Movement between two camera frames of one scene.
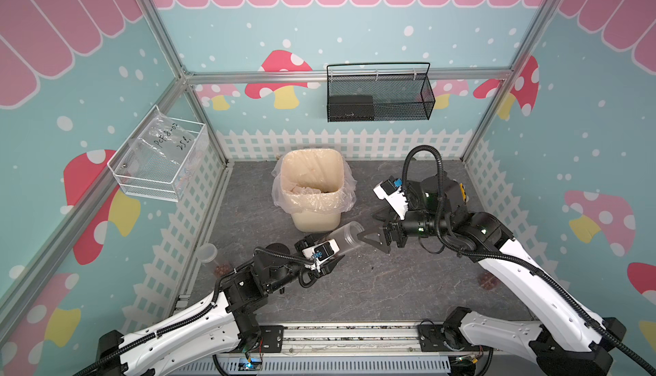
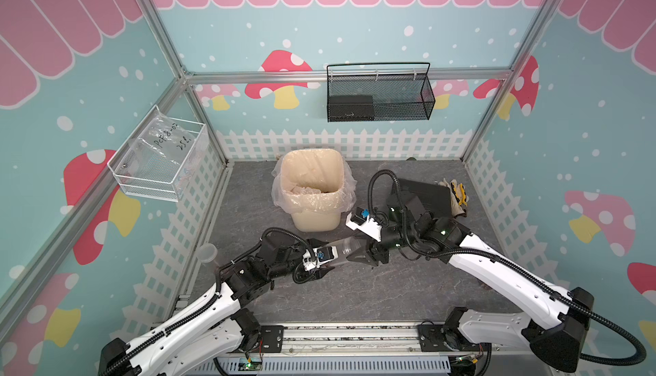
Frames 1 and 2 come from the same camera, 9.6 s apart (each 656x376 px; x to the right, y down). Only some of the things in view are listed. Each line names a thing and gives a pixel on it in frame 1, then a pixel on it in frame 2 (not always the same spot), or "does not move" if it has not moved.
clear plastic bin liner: x=313 y=180 does not move
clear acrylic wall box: x=159 y=155 does not move
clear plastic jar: x=346 y=237 to x=352 y=249
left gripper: x=309 y=239 does not move
